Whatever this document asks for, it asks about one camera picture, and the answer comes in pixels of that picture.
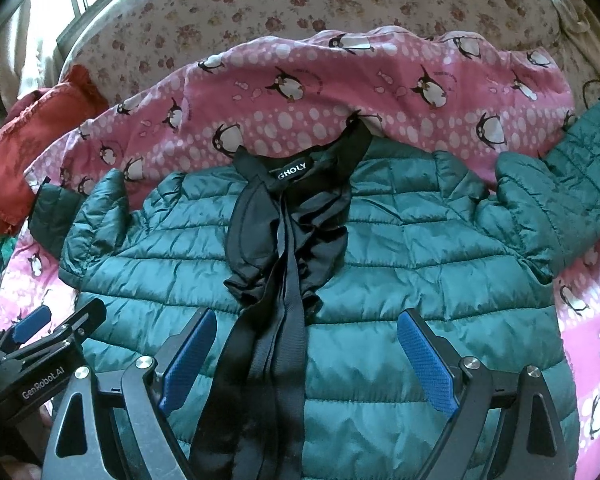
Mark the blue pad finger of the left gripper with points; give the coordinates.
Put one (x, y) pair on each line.
(25, 329)

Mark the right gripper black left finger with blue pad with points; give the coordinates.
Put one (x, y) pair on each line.
(114, 425)

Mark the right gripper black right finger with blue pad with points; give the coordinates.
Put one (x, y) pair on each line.
(528, 442)

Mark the teal quilted puffer jacket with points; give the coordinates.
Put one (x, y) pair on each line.
(307, 263)

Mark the red ruffled cushion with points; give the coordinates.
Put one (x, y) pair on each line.
(33, 123)

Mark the pink penguin print blanket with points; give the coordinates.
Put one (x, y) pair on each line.
(277, 98)

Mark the beige floral bed sheet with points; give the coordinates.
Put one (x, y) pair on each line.
(131, 44)

